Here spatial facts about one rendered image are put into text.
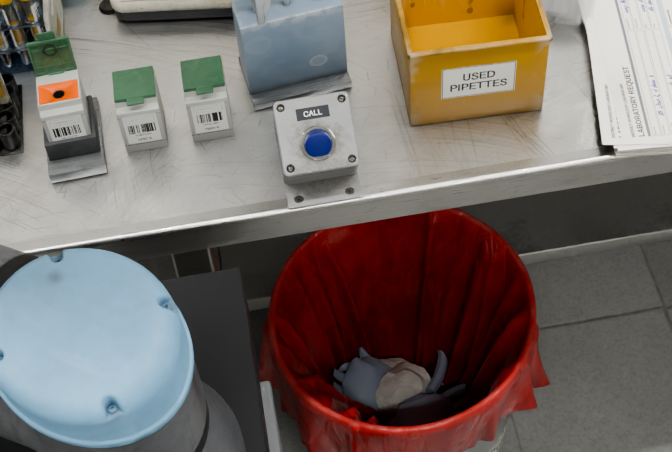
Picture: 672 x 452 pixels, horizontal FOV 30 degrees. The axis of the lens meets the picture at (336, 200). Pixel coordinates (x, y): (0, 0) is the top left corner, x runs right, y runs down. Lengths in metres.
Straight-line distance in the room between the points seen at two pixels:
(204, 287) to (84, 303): 0.27
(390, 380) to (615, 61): 0.71
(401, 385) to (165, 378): 1.06
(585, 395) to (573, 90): 0.89
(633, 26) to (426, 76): 0.24
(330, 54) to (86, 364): 0.56
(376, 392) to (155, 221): 0.71
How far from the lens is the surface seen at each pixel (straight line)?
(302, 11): 1.19
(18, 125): 1.27
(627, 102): 1.24
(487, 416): 1.57
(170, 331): 0.77
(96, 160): 1.21
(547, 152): 1.20
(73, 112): 1.18
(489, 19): 1.31
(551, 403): 2.05
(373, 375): 1.81
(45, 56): 1.20
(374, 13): 1.33
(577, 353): 2.10
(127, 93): 1.19
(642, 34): 1.30
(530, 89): 1.21
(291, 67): 1.23
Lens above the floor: 1.80
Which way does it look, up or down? 52 degrees down
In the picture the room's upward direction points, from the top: 5 degrees counter-clockwise
